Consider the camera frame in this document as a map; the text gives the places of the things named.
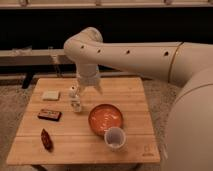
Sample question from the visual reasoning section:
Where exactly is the dark rectangular snack box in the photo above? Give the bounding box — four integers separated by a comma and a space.
38, 109, 62, 121

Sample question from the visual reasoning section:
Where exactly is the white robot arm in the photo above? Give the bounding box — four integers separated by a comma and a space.
64, 27, 213, 171

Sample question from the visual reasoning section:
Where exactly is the grey horizontal rail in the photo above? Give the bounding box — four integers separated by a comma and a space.
0, 49, 72, 66

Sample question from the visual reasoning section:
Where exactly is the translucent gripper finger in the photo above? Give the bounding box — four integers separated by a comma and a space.
95, 83, 102, 94
78, 84, 85, 96

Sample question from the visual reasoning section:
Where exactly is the white paper cup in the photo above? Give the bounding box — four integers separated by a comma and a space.
104, 127, 126, 151

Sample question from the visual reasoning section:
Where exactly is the orange round plate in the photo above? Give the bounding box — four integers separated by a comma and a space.
88, 104, 123, 136

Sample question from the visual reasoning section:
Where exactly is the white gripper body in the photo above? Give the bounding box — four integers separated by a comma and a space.
76, 63, 100, 85

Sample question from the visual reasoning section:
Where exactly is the wooden table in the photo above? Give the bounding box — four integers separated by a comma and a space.
7, 78, 160, 165

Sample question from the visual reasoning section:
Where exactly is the clear plastic bottle white cap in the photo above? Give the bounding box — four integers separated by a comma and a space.
69, 86, 82, 113

